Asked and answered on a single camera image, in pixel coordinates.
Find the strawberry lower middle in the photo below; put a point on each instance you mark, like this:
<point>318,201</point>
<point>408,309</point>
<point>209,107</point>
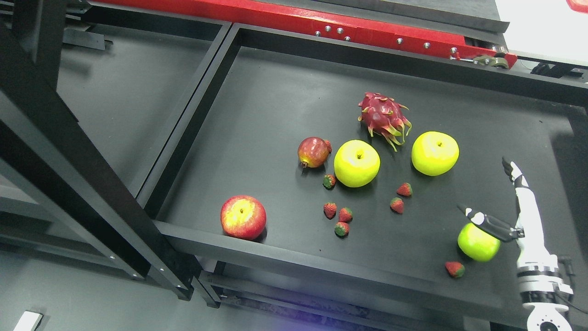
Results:
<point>345,215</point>

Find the strawberry lower left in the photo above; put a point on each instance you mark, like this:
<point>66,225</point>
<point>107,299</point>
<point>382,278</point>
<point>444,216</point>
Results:
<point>330,209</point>

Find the yellow apple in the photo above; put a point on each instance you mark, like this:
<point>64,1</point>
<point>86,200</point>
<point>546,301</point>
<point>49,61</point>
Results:
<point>356,163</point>
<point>434,153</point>

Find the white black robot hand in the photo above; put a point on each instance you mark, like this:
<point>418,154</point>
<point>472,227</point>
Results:
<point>528,231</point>

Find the red apple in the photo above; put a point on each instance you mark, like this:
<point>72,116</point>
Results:
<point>243,217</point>

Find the yellow apple left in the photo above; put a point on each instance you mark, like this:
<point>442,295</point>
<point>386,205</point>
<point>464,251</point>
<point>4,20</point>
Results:
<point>356,163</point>

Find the green apple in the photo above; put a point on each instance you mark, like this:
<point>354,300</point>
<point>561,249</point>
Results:
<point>477,244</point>

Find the strawberry near green apple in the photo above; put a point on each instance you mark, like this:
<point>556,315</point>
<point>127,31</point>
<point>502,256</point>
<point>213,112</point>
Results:
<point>455,269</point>

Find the red metal beam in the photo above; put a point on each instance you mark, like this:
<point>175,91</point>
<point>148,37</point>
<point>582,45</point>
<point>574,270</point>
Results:
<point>332,26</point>

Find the strawberry beside pomegranate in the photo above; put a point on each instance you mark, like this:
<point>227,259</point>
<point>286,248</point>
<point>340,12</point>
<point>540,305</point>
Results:
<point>329,181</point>

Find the yellow apple right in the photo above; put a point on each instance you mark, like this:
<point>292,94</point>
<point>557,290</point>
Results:
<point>434,153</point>

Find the strawberry right middle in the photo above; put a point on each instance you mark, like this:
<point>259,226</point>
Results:
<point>397,205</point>

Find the pink dragon fruit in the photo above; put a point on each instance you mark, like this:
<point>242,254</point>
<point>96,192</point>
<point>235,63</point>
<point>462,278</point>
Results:
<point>384,116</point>

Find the strawberry lowest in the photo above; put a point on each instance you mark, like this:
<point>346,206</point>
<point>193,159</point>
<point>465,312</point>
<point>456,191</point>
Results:
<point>341,229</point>

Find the black metal shelf rack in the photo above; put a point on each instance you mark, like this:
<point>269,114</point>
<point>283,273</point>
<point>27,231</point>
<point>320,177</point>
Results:
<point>128,154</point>

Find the red pomegranate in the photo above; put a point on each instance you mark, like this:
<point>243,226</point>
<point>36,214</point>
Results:
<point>313,152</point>

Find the strawberry upper right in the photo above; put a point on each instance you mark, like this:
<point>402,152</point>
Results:
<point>405,190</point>

